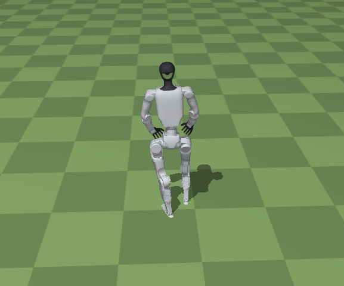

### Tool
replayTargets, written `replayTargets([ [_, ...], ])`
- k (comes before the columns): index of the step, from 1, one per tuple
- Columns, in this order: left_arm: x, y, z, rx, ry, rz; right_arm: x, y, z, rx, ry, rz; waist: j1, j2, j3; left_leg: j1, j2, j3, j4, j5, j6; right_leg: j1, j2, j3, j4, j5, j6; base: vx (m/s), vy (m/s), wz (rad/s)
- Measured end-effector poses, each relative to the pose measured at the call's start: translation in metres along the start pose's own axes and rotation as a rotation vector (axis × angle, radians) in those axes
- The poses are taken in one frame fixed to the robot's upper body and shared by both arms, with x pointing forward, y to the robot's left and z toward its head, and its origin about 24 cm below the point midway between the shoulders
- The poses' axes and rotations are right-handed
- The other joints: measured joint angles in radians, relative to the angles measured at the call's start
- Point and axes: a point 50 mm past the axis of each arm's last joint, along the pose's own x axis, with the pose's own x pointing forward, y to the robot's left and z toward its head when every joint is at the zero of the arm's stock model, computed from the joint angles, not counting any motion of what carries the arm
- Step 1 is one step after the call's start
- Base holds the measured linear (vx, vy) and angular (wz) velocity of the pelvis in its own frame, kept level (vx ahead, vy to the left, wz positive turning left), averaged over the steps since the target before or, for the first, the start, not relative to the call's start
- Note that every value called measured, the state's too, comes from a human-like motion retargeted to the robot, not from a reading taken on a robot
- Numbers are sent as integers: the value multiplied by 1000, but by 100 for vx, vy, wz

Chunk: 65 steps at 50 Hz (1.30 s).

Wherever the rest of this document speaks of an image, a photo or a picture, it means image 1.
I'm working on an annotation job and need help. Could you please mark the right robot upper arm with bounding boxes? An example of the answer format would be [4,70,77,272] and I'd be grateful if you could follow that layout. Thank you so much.
[181,86,199,117]

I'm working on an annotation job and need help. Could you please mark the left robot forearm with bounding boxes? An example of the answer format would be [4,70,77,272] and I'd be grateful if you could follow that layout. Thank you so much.
[142,119,156,134]

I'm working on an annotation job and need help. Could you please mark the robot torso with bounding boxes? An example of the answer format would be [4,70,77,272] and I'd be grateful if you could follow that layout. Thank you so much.
[155,84,184,150]

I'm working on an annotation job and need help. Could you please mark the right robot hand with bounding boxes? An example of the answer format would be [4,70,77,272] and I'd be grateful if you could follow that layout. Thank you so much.
[181,123,194,135]

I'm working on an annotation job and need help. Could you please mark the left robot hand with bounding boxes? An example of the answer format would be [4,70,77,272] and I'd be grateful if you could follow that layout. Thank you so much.
[152,127,164,139]

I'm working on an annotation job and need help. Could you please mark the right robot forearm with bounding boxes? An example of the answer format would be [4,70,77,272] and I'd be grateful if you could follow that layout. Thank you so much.
[187,113,199,128]

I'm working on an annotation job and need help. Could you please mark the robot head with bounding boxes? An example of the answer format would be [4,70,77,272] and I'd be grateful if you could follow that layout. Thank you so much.
[159,62,177,91]

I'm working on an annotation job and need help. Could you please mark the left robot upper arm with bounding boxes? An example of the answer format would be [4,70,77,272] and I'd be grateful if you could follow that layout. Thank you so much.
[141,89,156,121]

